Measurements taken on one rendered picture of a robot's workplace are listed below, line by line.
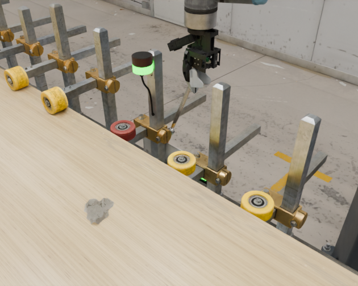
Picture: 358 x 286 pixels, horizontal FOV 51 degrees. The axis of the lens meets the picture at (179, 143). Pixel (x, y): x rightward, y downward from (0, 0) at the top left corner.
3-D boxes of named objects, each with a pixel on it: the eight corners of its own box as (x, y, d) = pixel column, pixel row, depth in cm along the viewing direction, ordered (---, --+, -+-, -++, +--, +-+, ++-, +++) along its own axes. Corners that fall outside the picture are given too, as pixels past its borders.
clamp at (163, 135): (144, 125, 135) (144, 113, 132) (171, 139, 127) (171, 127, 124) (133, 131, 131) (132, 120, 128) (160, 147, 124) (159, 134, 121)
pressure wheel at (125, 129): (126, 143, 130) (123, 115, 123) (142, 153, 125) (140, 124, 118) (108, 154, 125) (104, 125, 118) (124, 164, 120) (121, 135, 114)
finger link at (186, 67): (186, 84, 111) (186, 55, 106) (182, 82, 112) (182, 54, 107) (196, 78, 114) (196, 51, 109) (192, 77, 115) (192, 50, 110)
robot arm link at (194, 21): (177, 9, 101) (199, 2, 107) (177, 28, 104) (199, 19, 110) (203, 16, 96) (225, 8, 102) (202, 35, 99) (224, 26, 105)
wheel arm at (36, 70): (116, 43, 170) (115, 35, 168) (121, 45, 168) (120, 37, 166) (13, 79, 140) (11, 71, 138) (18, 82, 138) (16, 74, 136)
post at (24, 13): (48, 106, 181) (24, 4, 153) (52, 108, 179) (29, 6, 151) (42, 108, 179) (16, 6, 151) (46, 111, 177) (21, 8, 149)
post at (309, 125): (276, 245, 114) (308, 110, 86) (286, 251, 112) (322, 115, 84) (270, 252, 112) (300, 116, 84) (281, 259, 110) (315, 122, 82)
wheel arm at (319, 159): (316, 159, 125) (319, 149, 122) (325, 163, 123) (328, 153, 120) (242, 235, 98) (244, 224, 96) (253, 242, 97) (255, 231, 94)
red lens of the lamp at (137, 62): (142, 57, 111) (142, 49, 110) (157, 62, 108) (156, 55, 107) (127, 62, 108) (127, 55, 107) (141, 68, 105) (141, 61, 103)
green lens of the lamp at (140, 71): (143, 64, 113) (142, 57, 112) (157, 70, 110) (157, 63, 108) (128, 70, 109) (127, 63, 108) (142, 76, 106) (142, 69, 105)
